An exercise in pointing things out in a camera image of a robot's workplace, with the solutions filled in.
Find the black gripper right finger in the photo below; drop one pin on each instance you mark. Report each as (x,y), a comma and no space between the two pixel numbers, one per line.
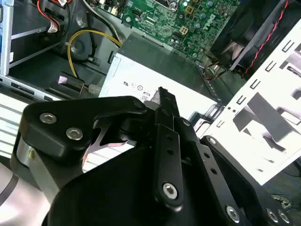
(211,169)

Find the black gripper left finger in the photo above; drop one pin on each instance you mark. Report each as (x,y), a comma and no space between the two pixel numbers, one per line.
(58,122)

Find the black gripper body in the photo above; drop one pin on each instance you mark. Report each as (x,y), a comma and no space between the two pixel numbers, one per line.
(105,200)

